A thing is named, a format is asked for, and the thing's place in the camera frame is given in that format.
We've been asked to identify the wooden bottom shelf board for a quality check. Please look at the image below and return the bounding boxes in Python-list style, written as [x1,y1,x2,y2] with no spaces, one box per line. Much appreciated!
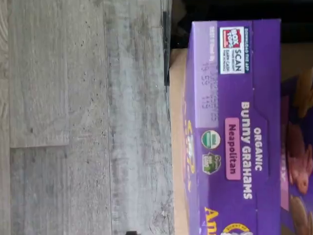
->
[168,46,200,235]

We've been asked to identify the purple box with pink patch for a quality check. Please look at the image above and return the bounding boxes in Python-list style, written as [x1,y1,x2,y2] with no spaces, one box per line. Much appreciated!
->
[280,70,313,235]
[184,18,282,235]

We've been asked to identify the black metal shelf frame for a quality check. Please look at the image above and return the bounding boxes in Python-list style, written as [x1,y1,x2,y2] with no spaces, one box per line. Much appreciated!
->
[160,0,196,87]

